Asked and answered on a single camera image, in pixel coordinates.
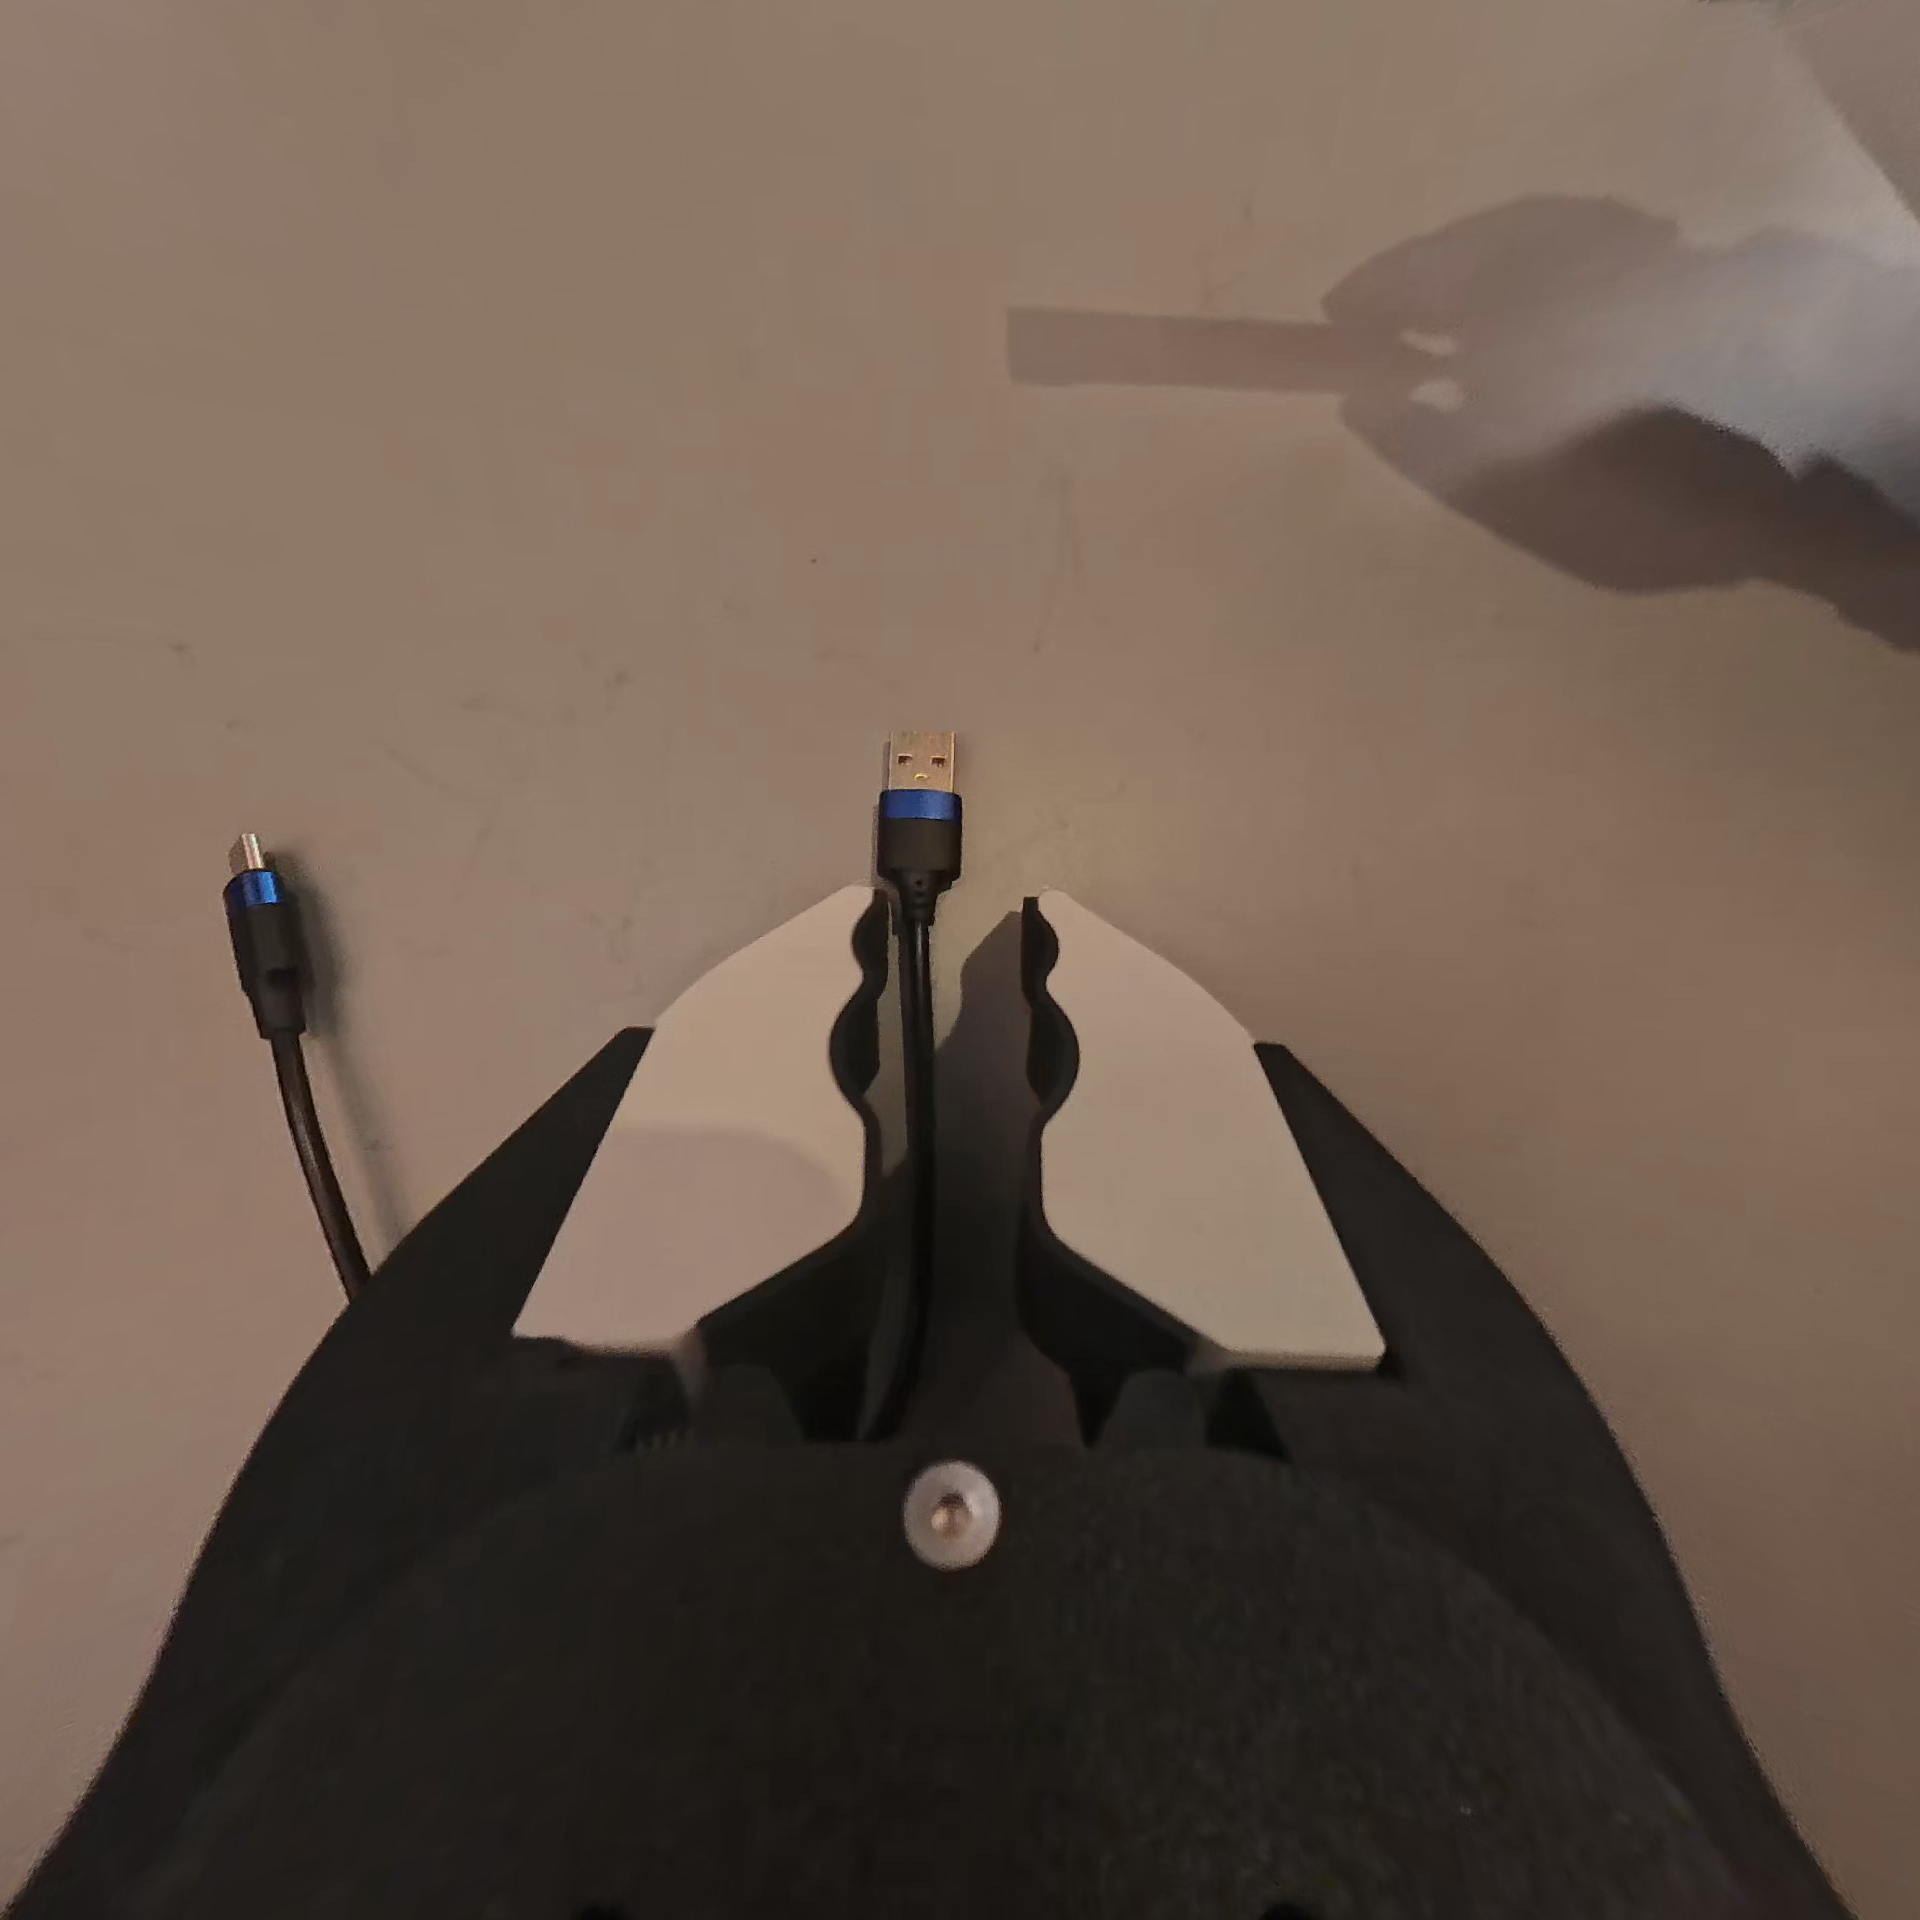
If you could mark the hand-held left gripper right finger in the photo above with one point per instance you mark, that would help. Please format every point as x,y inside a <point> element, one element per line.
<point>1200,1186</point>

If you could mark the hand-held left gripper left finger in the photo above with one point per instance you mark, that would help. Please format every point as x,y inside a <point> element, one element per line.
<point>705,1156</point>

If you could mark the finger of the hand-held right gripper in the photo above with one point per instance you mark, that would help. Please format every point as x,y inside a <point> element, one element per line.
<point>1829,360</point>

